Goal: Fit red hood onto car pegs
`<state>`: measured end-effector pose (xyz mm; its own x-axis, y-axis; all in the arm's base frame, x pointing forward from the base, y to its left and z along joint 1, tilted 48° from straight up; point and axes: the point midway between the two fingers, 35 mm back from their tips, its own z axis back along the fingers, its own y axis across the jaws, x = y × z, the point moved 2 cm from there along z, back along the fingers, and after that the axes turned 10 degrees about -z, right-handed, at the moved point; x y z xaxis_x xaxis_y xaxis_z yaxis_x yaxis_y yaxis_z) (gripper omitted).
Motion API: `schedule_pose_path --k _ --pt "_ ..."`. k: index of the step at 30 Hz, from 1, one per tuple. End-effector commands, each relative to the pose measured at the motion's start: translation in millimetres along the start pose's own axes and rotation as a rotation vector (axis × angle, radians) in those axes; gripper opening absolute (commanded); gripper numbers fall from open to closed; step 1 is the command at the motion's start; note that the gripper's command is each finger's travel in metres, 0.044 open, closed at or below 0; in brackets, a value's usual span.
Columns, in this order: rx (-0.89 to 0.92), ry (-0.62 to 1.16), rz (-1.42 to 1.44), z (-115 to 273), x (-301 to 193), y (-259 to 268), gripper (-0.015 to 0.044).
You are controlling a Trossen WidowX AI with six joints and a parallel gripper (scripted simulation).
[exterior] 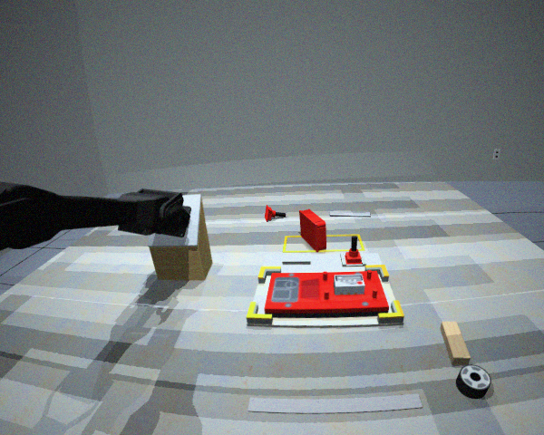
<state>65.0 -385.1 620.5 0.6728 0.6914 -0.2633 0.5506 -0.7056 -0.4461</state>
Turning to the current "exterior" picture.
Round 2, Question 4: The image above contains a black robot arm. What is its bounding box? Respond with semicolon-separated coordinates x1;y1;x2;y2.
0;181;191;250

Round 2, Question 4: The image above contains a light grey flat strip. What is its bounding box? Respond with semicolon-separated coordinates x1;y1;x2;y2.
248;393;423;414

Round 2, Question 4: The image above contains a black toy wheel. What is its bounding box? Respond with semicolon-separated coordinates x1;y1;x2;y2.
456;364;491;399

